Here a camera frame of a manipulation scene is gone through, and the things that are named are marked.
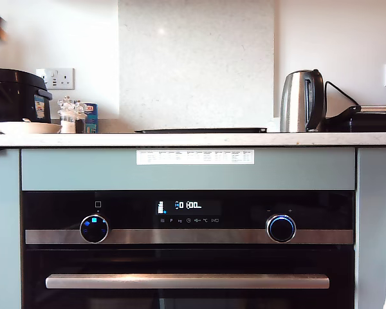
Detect grey-green panel with label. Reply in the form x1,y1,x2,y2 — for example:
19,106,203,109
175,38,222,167
20,147,356,192

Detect stainless steel kettle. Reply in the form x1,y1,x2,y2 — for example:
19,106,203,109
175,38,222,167
279,68,326,133

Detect blue salt tub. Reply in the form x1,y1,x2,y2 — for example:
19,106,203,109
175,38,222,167
82,102,99,134

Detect rotary knob under plus minus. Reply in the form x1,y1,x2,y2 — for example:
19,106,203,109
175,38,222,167
265,214,297,244

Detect black built-in oven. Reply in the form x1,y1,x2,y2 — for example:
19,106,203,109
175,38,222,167
21,189,356,309

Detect steel oven door handle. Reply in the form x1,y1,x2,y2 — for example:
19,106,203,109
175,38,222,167
45,274,331,290

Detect clear pepper grinder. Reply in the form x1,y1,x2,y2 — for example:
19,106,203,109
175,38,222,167
75,99,87,134

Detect narrow grey-green cabinet door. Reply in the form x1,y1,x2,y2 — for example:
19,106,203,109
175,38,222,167
0,148,22,309

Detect wide grey-green cabinet door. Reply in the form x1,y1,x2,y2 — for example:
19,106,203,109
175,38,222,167
356,147,386,309

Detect rotary knob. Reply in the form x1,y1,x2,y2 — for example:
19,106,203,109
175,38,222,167
79,214,110,244
265,214,297,244

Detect white double socket with USB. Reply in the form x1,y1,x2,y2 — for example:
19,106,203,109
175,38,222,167
35,67,75,91

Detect white printed label sticker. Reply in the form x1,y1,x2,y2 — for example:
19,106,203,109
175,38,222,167
136,149,255,165

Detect black rice cooker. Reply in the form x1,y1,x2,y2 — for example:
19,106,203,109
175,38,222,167
0,67,53,124

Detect black contact grill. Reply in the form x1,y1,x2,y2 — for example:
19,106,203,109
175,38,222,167
324,104,386,133

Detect white speckled splashback panel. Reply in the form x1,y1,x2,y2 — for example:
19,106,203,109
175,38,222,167
118,0,280,133

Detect white shallow bowl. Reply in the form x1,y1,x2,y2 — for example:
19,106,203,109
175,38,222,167
0,118,63,135

